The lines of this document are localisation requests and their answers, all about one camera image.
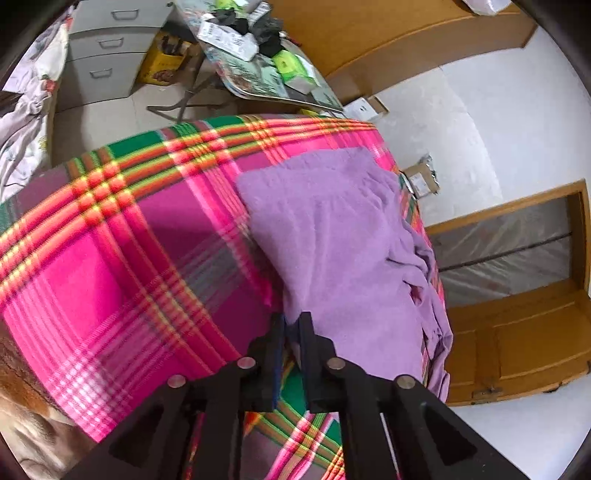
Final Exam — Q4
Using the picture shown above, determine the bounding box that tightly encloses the purple fleece cloth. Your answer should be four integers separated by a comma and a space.
235, 148, 453, 402

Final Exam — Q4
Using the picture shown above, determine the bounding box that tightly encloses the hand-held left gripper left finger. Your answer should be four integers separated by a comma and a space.
60, 313, 287, 480

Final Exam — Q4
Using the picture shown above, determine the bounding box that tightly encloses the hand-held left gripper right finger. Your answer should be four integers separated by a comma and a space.
298, 311, 532, 480

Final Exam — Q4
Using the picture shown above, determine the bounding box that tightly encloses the white plastic bag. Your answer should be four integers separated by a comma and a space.
462, 0, 513, 14

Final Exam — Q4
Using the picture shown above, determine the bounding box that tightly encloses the white floral bedding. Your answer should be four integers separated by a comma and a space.
0, 18, 70, 201

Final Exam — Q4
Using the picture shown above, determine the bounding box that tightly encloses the wooden door frame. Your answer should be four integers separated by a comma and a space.
424, 180, 591, 296

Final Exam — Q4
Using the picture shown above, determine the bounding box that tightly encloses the brown cardboard box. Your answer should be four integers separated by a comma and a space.
401, 154, 440, 200

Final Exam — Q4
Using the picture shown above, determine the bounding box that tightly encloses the green tissue pack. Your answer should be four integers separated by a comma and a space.
272, 51, 315, 88

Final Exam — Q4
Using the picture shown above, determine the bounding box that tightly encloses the wooden door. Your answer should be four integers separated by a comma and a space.
443, 281, 591, 407

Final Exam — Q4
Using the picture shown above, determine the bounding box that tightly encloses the pink green plaid sheet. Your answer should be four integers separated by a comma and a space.
0, 115, 446, 480

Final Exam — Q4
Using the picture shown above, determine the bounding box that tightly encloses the person's floral fleece clothing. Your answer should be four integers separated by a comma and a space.
0, 323, 102, 480

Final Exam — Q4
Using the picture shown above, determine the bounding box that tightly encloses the clear plastic door curtain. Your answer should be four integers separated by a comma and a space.
429, 198, 578, 308

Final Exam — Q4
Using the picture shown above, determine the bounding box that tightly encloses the cluttered folding side table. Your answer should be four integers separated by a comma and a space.
148, 0, 345, 125

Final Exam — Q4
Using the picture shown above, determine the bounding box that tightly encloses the yellow cardboard box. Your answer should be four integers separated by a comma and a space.
137, 30, 195, 87

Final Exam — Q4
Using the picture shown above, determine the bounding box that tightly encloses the black plastic bag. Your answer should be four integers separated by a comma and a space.
210, 9, 286, 57

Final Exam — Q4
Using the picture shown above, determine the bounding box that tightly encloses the wooden wardrobe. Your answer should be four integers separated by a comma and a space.
272, 0, 541, 79

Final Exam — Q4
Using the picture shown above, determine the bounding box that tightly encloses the grey drawer cabinet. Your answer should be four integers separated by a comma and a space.
55, 0, 176, 112

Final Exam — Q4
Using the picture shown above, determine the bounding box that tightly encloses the white cardboard box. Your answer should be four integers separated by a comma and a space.
344, 96, 389, 124

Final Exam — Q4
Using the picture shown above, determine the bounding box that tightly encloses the white printed paper label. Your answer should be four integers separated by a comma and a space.
196, 21, 259, 61

